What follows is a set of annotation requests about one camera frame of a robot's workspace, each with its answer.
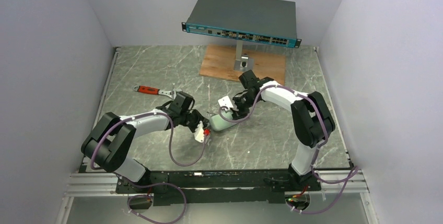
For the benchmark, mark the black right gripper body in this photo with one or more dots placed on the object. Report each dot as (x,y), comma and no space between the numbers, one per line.
(239,107)

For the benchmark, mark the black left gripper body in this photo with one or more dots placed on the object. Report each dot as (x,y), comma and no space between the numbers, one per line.
(193,120)

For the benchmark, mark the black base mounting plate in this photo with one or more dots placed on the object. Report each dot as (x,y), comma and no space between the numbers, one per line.
(219,186)

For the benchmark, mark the red handled adjustable wrench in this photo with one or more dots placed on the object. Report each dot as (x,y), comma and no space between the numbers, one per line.
(155,91)

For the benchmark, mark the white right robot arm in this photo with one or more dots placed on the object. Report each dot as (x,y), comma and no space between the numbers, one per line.
(312,120)

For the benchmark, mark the wooden base board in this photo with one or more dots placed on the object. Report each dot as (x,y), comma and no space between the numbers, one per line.
(219,62)

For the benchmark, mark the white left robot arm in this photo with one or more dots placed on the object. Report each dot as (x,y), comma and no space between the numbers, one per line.
(107,146)

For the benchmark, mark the mint green umbrella case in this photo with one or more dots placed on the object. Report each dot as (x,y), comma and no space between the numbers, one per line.
(226,120)

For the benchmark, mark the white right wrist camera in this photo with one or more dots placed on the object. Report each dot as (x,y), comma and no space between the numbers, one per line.
(225,102)

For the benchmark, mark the grey network switch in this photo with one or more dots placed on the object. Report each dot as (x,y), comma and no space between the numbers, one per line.
(270,22)

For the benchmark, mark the metal stand post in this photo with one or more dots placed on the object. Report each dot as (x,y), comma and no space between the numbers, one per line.
(243,62)

